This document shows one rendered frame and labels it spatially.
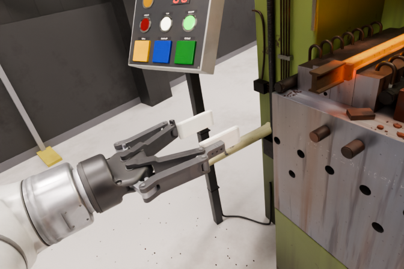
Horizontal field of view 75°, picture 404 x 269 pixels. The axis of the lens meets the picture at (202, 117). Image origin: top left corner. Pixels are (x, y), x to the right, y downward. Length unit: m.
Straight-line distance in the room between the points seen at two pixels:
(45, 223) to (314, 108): 0.55
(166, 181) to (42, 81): 2.40
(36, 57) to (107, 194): 2.35
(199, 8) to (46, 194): 0.69
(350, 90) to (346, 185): 0.22
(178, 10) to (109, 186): 0.70
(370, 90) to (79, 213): 0.57
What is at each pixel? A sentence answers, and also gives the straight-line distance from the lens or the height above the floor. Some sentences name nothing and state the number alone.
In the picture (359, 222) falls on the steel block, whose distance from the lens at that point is 0.76.
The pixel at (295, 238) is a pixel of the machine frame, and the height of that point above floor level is 0.40.
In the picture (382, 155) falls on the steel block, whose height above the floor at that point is 0.87.
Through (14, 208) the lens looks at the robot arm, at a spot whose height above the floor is 1.03.
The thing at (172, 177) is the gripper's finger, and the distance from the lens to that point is 0.35.
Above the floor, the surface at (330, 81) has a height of 0.99.
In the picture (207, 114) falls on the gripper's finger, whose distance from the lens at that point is 0.46.
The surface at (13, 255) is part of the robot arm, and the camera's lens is 0.32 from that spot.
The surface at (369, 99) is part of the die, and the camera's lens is 0.65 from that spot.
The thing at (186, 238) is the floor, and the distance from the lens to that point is 1.55.
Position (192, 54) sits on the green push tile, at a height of 1.01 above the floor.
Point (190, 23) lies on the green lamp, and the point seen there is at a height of 1.09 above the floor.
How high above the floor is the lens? 1.23
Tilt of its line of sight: 29 degrees down
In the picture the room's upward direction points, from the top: 10 degrees counter-clockwise
